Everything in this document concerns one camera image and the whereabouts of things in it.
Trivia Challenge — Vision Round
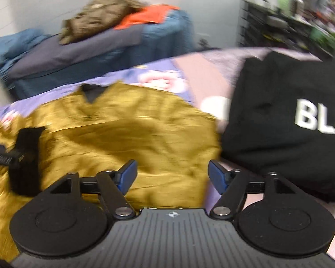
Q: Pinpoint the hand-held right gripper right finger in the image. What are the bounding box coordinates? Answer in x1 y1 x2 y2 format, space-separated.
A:
208 159 294 220

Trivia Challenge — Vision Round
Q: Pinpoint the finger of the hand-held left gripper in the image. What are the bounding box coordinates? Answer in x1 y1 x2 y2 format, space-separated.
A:
8 127 47 196

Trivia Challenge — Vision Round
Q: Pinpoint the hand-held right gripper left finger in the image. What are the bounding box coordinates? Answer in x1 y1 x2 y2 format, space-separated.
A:
50 159 137 220

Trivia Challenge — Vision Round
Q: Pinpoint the gold satin garment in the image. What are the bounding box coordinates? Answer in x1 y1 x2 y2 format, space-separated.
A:
0 81 223 261

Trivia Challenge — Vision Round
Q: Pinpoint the black garment with white print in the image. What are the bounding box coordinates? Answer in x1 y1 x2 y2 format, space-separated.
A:
220 50 335 203

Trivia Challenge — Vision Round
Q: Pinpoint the pink blanket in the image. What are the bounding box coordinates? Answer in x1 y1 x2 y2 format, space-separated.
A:
172 46 335 260

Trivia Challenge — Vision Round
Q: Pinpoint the purple floral bedsheet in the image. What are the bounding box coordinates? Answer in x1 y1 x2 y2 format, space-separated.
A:
0 61 232 135

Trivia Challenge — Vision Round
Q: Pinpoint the grey blanket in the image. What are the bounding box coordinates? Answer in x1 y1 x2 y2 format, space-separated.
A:
7 24 146 80

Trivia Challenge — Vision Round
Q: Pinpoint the blue duvet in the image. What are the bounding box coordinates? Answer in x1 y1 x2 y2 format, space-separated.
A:
0 8 196 101

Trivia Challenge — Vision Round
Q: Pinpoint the brown furry garment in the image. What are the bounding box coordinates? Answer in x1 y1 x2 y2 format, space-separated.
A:
59 0 146 45

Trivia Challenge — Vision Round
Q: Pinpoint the orange cloth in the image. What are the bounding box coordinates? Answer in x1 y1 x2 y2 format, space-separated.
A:
113 4 181 31

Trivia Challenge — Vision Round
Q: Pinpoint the black wire rack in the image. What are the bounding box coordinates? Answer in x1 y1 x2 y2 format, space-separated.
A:
238 0 335 61

